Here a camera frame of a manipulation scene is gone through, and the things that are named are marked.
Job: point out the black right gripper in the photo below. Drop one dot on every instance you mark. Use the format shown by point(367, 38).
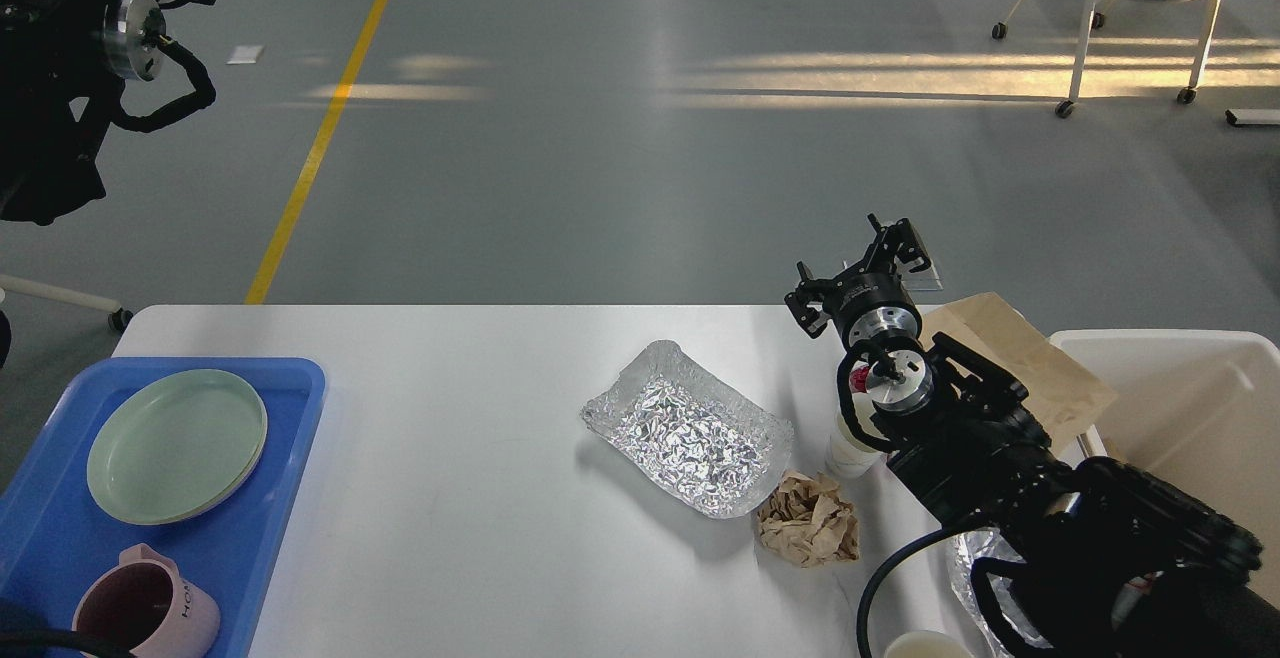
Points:
point(872, 305)

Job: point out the brown paper bag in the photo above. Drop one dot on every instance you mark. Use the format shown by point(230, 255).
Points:
point(1065, 397)

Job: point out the light green plate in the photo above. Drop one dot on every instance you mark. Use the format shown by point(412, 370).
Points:
point(127, 461)

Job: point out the pink mug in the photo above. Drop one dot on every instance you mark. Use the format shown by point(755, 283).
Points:
point(145, 605)

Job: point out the teal mug yellow inside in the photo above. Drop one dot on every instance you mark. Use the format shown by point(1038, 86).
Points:
point(15, 617)

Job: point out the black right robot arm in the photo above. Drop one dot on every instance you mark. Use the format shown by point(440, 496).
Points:
point(1112, 561)

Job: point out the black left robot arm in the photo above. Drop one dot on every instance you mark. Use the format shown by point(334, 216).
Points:
point(70, 71)

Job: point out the white paper cup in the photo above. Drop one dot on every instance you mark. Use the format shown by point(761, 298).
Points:
point(848, 458)

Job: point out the aluminium foil tray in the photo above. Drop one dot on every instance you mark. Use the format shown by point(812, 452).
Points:
point(691, 434)

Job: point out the crumpled brown paper ball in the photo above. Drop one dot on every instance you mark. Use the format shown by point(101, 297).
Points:
point(808, 522)

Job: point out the white plastic bin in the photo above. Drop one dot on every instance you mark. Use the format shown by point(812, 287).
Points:
point(1199, 409)

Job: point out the white cup bottom edge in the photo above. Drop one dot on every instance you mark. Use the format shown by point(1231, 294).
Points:
point(926, 644)

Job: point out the white bar on floor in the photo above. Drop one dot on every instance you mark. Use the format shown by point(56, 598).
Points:
point(1253, 117)

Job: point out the yellow plate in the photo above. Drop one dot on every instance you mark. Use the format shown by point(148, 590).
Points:
point(214, 464)

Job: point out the white paper on floor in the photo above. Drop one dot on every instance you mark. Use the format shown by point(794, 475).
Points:
point(245, 55)

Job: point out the white leg with caster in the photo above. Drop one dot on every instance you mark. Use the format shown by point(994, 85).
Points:
point(118, 316)

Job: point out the blue plastic tray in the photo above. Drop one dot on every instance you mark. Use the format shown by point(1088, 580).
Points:
point(56, 542)

